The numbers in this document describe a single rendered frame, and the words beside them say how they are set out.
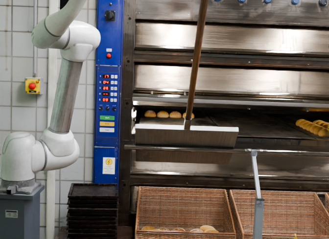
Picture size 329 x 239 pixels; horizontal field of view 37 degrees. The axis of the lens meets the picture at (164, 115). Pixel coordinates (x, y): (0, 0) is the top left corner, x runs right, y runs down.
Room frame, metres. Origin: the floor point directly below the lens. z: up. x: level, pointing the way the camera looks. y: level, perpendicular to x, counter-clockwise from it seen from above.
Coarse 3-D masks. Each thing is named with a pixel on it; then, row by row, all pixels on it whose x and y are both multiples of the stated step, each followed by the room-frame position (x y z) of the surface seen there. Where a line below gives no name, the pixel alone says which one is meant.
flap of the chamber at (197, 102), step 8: (136, 104) 3.10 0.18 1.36; (144, 104) 3.08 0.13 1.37; (152, 104) 3.07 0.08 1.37; (160, 104) 3.06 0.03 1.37; (168, 104) 3.04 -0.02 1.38; (176, 104) 3.03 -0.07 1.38; (184, 104) 3.02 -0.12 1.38; (200, 104) 2.99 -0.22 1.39; (208, 104) 2.98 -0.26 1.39; (216, 104) 2.96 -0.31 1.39; (224, 104) 2.95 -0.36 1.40; (232, 104) 2.94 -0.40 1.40; (240, 104) 2.94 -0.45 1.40; (248, 104) 2.94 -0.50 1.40; (256, 104) 2.94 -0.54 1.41; (264, 104) 2.94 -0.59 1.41; (272, 104) 2.95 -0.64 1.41; (280, 104) 2.95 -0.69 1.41; (288, 104) 2.95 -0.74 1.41; (296, 104) 2.95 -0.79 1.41; (304, 104) 2.95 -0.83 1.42; (312, 104) 2.95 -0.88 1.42; (320, 104) 2.95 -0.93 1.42; (328, 104) 2.96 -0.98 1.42
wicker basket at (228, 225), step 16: (144, 192) 3.03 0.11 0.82; (160, 192) 3.03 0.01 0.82; (176, 192) 3.04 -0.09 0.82; (192, 192) 3.04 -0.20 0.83; (208, 192) 3.04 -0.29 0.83; (224, 192) 3.03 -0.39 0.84; (160, 208) 3.01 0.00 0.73; (176, 208) 3.01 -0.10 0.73; (192, 208) 3.01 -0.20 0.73; (208, 208) 3.02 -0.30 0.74; (224, 208) 3.00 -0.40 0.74; (144, 224) 2.98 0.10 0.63; (160, 224) 2.98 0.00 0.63; (176, 224) 2.98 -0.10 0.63; (192, 224) 2.99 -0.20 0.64; (208, 224) 2.99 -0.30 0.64; (224, 224) 2.99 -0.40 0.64
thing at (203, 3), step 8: (200, 0) 1.93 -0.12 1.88; (200, 8) 1.95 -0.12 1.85; (200, 16) 1.98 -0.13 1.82; (200, 24) 2.01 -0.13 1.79; (200, 32) 2.05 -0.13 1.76; (200, 40) 2.08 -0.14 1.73; (200, 48) 2.13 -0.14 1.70; (192, 64) 2.21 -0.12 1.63; (192, 72) 2.25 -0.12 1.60; (192, 80) 2.29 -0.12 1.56; (192, 88) 2.33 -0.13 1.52; (192, 96) 2.38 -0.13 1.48; (192, 104) 2.44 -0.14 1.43
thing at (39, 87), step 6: (24, 78) 2.99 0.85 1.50; (30, 78) 2.98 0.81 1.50; (36, 78) 2.99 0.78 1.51; (42, 78) 3.02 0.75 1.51; (24, 84) 2.99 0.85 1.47; (36, 84) 2.98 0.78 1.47; (42, 84) 3.02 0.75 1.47; (24, 90) 2.98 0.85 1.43; (30, 90) 2.98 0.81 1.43; (36, 90) 2.98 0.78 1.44; (42, 90) 3.02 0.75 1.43
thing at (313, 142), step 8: (240, 136) 3.14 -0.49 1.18; (264, 144) 3.09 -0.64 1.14; (272, 144) 3.09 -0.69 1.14; (280, 144) 3.09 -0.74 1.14; (288, 144) 3.10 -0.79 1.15; (296, 144) 3.10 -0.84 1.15; (304, 144) 3.10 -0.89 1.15; (312, 144) 3.10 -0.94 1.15; (320, 144) 3.10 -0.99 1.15; (328, 144) 3.10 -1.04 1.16
